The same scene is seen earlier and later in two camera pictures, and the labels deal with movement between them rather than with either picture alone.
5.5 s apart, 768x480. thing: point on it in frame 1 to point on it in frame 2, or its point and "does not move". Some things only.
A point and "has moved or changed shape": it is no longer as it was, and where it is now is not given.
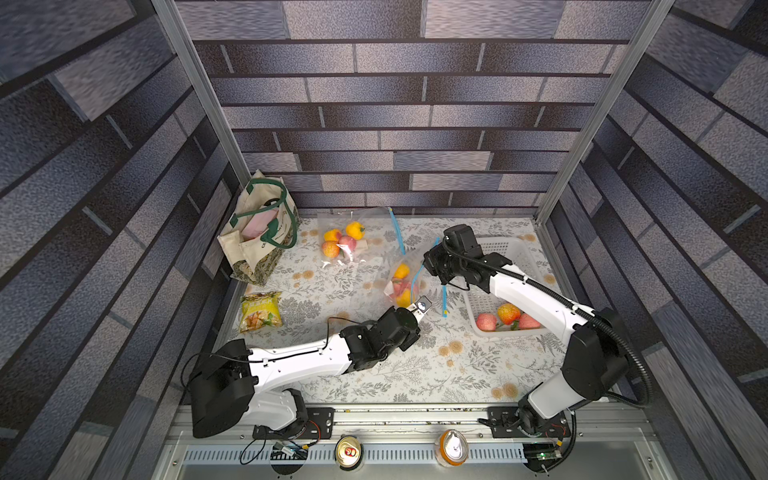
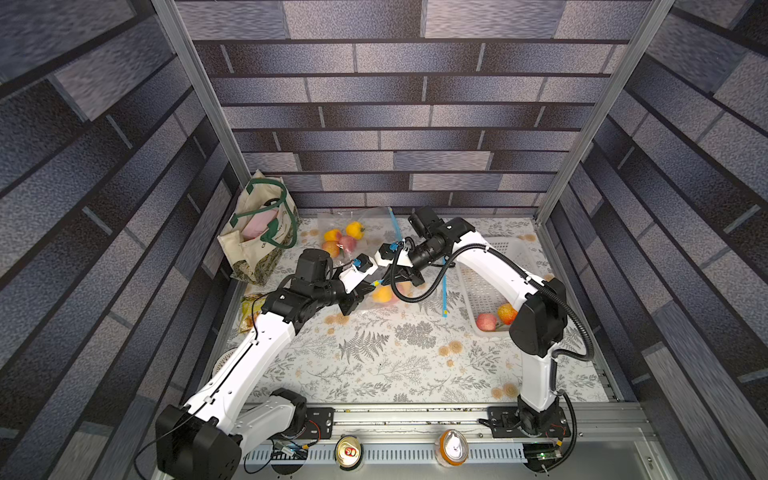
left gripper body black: x=383 y=355 to x=333 y=292
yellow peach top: x=402 y=271 has moved or changed shape
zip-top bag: x=406 y=272 has moved or changed shape
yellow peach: x=331 y=235 does not move
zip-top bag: x=445 y=301 does not move
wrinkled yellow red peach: x=508 y=313 does not move
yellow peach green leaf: x=355 y=230 does not move
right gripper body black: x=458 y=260 to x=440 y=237
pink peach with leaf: x=348 y=241 does not move
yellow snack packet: x=259 y=310 does not move
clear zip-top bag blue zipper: x=358 y=237 does not move
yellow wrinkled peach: x=330 y=249 does not move
